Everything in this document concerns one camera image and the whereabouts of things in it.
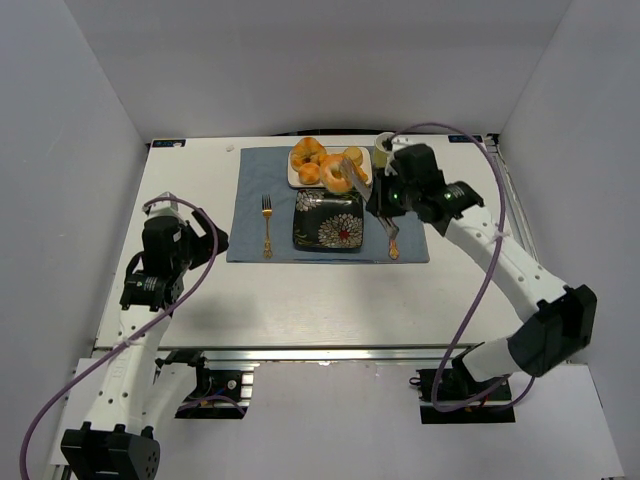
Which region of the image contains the orange ring donut bread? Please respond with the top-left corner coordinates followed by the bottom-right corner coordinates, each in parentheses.
top-left (320, 154), bottom-right (353, 194)

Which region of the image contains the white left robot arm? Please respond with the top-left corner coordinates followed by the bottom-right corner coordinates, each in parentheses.
top-left (60, 198), bottom-right (228, 479)

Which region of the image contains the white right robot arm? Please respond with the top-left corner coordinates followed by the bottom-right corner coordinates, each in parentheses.
top-left (367, 144), bottom-right (597, 394)

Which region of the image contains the orange croissant bread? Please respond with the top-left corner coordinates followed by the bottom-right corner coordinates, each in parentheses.
top-left (354, 165), bottom-right (369, 184)

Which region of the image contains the small round bread roll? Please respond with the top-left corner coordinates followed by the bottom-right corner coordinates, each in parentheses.
top-left (342, 146), bottom-right (363, 166)

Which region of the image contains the front small bread roll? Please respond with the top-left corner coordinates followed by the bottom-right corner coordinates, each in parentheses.
top-left (298, 162), bottom-right (320, 186)

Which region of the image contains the back orange donut bread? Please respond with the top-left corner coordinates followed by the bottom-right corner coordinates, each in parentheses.
top-left (289, 137), bottom-right (326, 171)

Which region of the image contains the purple gold knife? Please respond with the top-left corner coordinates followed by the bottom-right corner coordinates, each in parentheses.
top-left (383, 191), bottom-right (401, 261)

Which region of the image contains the pale yellow mug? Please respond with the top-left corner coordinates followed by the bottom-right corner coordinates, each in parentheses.
top-left (372, 132), bottom-right (395, 169)

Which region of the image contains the blue cloth placemat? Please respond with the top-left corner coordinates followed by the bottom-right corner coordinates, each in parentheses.
top-left (225, 145), bottom-right (431, 265)

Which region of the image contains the black floral square plate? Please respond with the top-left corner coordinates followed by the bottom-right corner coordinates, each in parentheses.
top-left (292, 189), bottom-right (364, 253)

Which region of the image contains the white rectangular serving tray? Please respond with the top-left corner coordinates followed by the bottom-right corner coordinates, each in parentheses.
top-left (287, 146), bottom-right (373, 189)

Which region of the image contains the gold fork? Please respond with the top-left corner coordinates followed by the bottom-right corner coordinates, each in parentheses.
top-left (262, 194), bottom-right (273, 259)

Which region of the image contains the right blue table sticker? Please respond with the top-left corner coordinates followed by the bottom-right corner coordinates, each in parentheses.
top-left (448, 134), bottom-right (484, 144)

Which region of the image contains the blue table sticker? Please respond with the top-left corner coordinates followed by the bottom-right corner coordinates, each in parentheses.
top-left (448, 134), bottom-right (484, 144)
top-left (151, 139), bottom-right (186, 149)

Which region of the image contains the left blue table sticker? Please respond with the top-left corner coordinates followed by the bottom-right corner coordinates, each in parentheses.
top-left (151, 139), bottom-right (186, 149)

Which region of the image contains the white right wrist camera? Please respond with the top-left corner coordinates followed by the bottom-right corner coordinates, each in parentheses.
top-left (382, 139), bottom-right (407, 176)

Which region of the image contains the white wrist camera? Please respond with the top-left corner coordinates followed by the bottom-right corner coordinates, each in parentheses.
top-left (143, 192), bottom-right (183, 221)
top-left (382, 139), bottom-right (407, 176)

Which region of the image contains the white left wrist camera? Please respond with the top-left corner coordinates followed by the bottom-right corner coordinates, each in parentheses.
top-left (143, 192), bottom-right (183, 221)

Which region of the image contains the aluminium right side rail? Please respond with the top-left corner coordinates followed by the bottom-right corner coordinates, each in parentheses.
top-left (484, 133), bottom-right (538, 260)

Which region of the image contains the aluminium front table rail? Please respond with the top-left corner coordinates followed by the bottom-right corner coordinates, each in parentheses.
top-left (184, 348), bottom-right (446, 369)

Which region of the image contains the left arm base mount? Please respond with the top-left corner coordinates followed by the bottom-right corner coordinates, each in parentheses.
top-left (155, 349), bottom-right (249, 420)

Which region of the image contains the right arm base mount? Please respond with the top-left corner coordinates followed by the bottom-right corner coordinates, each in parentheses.
top-left (409, 369), bottom-right (516, 425)

